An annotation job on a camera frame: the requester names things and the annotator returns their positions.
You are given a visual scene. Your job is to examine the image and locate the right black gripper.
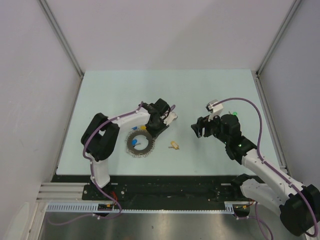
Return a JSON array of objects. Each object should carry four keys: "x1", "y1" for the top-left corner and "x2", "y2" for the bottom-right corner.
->
[{"x1": 191, "y1": 111, "x2": 229, "y2": 145}]

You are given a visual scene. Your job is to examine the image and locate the metal key organizer ring disc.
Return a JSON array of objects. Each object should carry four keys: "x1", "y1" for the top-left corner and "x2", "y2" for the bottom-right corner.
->
[{"x1": 125, "y1": 129, "x2": 155, "y2": 158}]

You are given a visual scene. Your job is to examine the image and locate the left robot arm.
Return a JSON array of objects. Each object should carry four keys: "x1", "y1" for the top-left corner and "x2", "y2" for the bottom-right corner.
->
[{"x1": 80, "y1": 98, "x2": 178, "y2": 200}]

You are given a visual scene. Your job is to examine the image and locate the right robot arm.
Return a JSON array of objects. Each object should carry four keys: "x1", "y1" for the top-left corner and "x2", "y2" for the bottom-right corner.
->
[{"x1": 191, "y1": 114, "x2": 320, "y2": 237}]

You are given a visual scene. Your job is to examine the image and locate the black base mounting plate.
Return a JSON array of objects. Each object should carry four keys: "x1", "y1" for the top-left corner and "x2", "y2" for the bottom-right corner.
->
[{"x1": 51, "y1": 174, "x2": 250, "y2": 210}]

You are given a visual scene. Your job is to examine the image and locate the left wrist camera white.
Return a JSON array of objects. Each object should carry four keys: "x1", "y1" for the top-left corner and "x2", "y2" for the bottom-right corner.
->
[{"x1": 163, "y1": 111, "x2": 178, "y2": 126}]

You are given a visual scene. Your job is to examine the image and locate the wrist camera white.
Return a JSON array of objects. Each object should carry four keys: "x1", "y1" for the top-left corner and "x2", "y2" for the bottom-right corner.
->
[
  {"x1": 206, "y1": 99, "x2": 224, "y2": 122},
  {"x1": 163, "y1": 111, "x2": 178, "y2": 126}
]

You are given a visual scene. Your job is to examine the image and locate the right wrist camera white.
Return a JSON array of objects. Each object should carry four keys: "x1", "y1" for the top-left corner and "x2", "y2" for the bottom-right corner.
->
[{"x1": 206, "y1": 99, "x2": 224, "y2": 122}]

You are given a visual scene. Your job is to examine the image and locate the right aluminium frame post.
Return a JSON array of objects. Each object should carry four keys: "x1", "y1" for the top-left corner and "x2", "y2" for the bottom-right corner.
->
[{"x1": 256, "y1": 0, "x2": 303, "y2": 76}]

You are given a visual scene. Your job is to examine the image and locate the aluminium frame post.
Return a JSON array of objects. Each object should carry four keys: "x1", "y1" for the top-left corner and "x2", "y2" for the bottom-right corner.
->
[
  {"x1": 37, "y1": 0, "x2": 85, "y2": 78},
  {"x1": 256, "y1": 0, "x2": 303, "y2": 76}
]

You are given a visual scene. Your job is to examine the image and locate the white slotted cable duct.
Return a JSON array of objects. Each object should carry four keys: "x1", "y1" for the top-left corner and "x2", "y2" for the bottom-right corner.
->
[{"x1": 45, "y1": 201, "x2": 244, "y2": 214}]

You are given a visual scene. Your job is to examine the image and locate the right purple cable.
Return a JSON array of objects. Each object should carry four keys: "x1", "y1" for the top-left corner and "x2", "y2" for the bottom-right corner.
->
[{"x1": 216, "y1": 97, "x2": 318, "y2": 240}]

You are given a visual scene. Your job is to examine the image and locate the aluminium front rail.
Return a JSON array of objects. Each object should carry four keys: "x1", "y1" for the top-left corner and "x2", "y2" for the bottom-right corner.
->
[{"x1": 36, "y1": 182, "x2": 86, "y2": 202}]

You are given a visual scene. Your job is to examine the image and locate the left aluminium frame post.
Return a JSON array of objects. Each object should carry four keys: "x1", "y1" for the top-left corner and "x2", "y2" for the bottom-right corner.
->
[{"x1": 37, "y1": 0, "x2": 85, "y2": 78}]

